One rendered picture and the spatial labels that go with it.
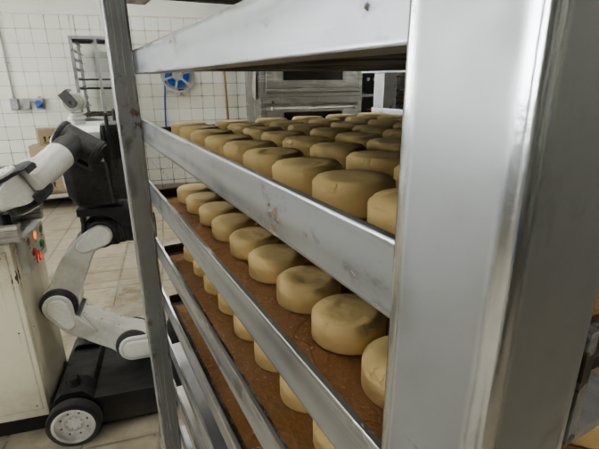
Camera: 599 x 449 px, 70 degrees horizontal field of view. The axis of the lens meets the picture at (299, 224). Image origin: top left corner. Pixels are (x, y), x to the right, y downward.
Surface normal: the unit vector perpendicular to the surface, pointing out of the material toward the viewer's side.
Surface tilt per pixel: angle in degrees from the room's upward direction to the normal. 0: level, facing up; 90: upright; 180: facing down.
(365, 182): 0
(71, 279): 90
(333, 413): 90
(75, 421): 90
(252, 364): 0
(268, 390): 0
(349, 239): 90
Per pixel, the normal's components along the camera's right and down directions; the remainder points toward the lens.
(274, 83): 0.29, 0.31
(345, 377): -0.01, -0.95
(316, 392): -0.89, 0.15
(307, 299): -0.05, 0.32
